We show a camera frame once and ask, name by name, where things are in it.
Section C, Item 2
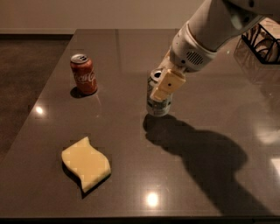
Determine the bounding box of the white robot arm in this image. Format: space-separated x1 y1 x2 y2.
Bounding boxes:
150 0 280 102

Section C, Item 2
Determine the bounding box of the black wire basket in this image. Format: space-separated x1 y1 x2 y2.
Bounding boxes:
241 24 280 65

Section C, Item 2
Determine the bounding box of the red Coca-Cola can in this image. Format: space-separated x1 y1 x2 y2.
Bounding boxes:
70 53 97 95

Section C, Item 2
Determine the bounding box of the silver 7up can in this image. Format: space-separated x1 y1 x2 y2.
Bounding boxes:
146 69 172 117

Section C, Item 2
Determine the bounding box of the yellow wavy sponge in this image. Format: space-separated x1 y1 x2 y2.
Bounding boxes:
61 136 111 193

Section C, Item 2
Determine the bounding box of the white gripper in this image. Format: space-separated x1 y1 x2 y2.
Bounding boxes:
150 23 217 102

